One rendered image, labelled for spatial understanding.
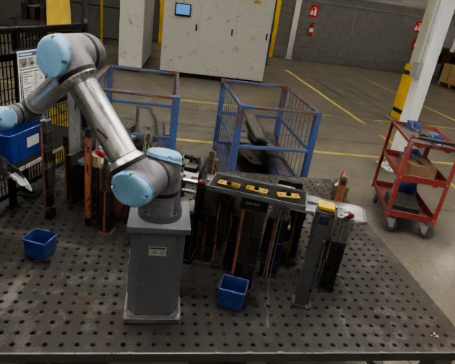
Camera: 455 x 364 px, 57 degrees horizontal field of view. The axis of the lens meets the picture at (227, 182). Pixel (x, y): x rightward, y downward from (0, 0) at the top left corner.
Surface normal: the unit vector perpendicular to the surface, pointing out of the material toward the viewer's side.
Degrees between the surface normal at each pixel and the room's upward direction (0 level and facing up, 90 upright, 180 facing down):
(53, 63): 84
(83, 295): 0
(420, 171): 90
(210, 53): 90
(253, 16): 90
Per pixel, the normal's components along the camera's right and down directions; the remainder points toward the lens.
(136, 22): 0.07, 0.42
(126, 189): -0.30, 0.44
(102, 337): 0.14, -0.90
